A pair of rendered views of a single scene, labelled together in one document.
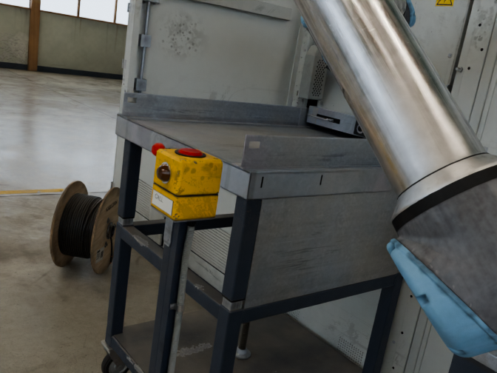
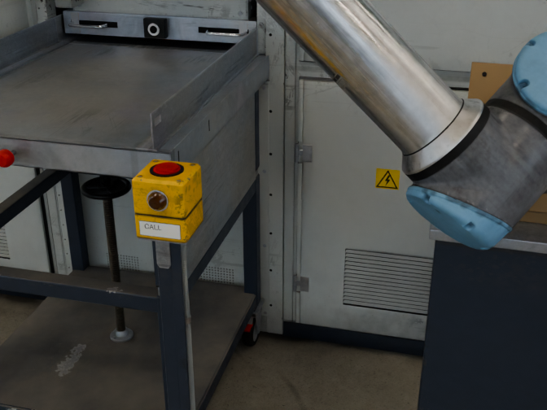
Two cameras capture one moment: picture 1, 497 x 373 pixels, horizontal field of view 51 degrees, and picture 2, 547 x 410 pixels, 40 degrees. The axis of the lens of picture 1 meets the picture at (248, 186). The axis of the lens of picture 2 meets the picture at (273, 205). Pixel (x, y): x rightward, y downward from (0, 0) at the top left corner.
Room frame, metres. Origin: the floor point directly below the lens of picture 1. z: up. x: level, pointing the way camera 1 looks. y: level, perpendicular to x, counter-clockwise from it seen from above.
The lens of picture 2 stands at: (-0.10, 0.56, 1.33)
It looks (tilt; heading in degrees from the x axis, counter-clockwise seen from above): 26 degrees down; 324
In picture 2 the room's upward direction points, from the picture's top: straight up
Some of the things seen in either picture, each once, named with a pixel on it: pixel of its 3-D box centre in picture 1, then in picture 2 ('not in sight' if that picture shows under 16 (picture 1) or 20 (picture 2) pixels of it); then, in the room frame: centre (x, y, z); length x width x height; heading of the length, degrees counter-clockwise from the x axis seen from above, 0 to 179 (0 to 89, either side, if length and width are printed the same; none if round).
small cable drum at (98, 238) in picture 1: (89, 226); not in sight; (2.24, 0.69, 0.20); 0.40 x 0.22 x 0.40; 177
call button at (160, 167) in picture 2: (190, 155); (167, 171); (0.81, 0.10, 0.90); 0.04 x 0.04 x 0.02
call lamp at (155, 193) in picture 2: (162, 172); (155, 202); (0.78, 0.14, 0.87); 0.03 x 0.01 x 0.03; 40
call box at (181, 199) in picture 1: (186, 183); (168, 200); (0.81, 0.10, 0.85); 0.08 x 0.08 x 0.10; 40
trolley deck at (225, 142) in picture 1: (275, 150); (96, 96); (1.44, -0.06, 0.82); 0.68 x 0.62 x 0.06; 130
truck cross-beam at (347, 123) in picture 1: (370, 129); (160, 25); (1.70, -0.36, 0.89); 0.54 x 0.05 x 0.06; 40
